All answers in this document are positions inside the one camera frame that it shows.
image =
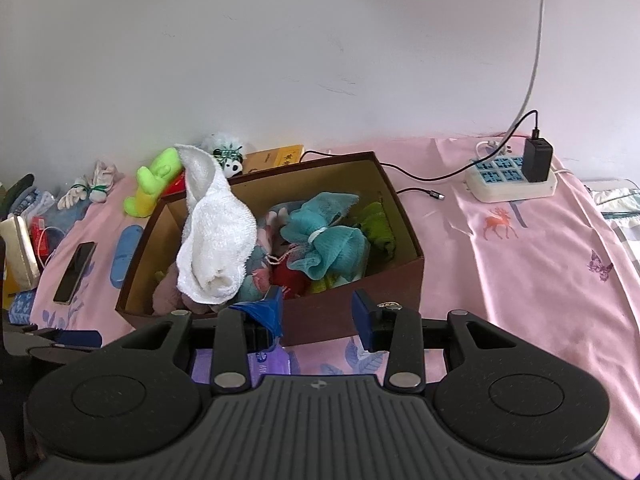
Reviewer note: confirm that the knotted white gloves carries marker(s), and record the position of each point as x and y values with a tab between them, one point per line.
80	195

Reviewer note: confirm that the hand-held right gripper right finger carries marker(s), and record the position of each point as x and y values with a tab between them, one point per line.
362	322

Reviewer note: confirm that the white panda plush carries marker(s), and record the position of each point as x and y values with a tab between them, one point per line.
232	165

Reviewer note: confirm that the black charger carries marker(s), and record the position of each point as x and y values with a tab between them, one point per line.
537	160

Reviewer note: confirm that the black smartphone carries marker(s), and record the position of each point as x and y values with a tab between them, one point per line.
75	272

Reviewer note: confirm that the blue glasses case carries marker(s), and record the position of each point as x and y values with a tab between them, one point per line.
125	255

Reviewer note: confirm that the red plush toy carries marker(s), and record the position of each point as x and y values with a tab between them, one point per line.
175	186

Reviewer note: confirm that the brown cardboard box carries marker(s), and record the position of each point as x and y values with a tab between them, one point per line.
340	315

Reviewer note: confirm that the clear plastic bag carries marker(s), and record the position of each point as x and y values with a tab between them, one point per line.
40	200

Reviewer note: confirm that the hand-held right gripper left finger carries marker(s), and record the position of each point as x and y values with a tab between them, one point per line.
267	310

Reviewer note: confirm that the striped pillow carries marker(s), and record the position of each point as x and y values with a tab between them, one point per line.
620	210

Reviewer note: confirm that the purple tissue packet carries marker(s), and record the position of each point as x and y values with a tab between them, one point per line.
270	362

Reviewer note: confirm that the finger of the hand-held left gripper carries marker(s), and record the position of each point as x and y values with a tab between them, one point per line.
60	354
80	338

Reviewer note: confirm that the pink printed bedsheet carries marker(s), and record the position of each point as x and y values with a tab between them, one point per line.
500	270

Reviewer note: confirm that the white power strip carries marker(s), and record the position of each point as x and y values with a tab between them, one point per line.
500	190

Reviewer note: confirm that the pink teddy bear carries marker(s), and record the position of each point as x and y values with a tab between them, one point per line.
167	297

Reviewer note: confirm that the lime green plush toy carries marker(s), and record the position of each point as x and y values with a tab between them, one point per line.
150	185

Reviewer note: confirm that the small red plush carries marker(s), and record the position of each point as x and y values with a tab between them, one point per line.
290	280

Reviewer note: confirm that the red packet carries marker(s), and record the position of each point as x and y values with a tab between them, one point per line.
40	237

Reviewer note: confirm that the blue patterned cloth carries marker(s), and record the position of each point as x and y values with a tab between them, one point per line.
22	307

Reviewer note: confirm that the white towel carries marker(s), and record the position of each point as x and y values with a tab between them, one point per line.
215	230

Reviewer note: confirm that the teal mesh bath sponge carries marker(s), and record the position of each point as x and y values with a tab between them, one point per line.
325	245

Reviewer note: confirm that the green towel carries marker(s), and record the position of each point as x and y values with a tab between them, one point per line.
375	225

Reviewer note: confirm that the small lime green plush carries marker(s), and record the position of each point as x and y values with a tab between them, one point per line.
325	285

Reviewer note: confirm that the yellow book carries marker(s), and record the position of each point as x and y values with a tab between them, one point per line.
280	156

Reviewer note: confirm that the floral slipper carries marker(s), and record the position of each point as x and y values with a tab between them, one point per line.
252	272

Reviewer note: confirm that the white striped plush toy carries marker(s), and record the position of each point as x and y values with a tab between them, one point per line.
107	172

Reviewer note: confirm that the dark green object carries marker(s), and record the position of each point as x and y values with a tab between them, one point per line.
17	187

